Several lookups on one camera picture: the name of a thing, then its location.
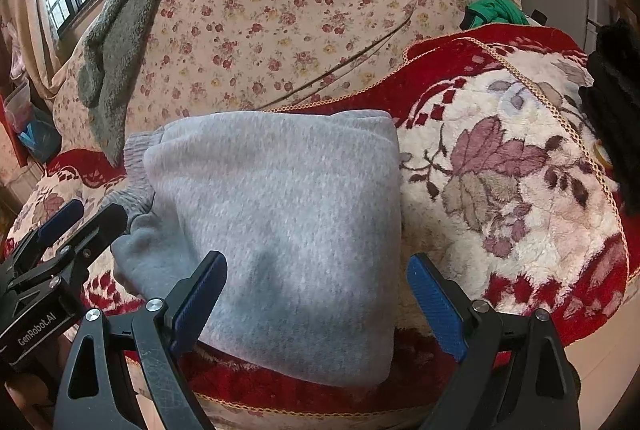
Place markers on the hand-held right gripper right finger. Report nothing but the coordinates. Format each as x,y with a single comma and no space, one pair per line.
435,305

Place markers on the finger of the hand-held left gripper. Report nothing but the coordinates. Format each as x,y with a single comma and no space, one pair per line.
62,217
95,235

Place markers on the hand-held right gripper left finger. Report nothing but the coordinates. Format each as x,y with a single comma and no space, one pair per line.
200,305

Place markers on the light grey pants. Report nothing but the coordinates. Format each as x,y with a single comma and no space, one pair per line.
280,230

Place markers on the clear plastic container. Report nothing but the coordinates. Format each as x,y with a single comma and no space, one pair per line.
32,124

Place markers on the red floral fleece blanket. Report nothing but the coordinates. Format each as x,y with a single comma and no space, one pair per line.
510,169

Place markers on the grey-green fleece cloth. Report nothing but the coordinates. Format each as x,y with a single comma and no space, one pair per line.
125,39

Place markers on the pale pink curtain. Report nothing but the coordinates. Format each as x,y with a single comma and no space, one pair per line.
25,29

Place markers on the black cloth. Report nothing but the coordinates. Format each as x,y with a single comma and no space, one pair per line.
615,99

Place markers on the beige floral quilt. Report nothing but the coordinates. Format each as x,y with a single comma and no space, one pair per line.
280,9

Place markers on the green cloth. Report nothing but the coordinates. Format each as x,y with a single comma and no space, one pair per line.
495,8

